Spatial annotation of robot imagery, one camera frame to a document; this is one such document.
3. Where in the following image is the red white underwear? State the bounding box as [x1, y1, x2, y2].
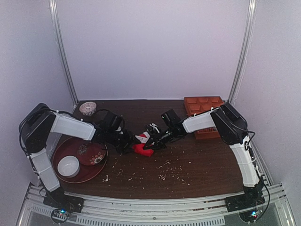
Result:
[132, 131, 154, 157]

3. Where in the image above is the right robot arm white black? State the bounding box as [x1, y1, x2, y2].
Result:
[143, 102, 264, 193]

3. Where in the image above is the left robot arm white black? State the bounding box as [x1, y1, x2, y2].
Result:
[18, 103, 140, 192]

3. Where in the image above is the orange compartment tray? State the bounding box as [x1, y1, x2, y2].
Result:
[184, 96, 224, 140]

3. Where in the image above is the red floral plate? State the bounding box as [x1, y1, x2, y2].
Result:
[76, 142, 106, 166]

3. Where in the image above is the small patterned white bowl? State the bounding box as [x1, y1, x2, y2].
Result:
[79, 101, 97, 116]

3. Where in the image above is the white round cup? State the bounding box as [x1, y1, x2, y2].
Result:
[57, 155, 80, 178]

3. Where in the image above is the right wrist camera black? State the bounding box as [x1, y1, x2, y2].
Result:
[161, 109, 181, 127]

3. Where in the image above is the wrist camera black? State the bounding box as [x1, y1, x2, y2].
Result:
[103, 112, 125, 131]
[161, 109, 181, 127]

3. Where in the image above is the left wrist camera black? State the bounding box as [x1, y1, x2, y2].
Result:
[103, 112, 125, 131]

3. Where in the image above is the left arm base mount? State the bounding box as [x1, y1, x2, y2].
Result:
[43, 191, 84, 213]

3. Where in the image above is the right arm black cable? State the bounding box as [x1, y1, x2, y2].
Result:
[243, 130, 271, 221]

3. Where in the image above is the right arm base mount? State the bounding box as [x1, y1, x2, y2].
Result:
[225, 192, 265, 212]

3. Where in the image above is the aluminium front rail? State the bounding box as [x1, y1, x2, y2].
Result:
[22, 182, 291, 226]

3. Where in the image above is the left aluminium frame post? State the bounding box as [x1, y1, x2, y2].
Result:
[49, 0, 79, 108]

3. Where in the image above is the aluminium frame post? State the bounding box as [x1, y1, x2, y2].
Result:
[228, 0, 257, 105]
[49, 0, 79, 108]

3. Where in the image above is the right aluminium frame post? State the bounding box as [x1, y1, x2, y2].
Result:
[228, 0, 257, 105]

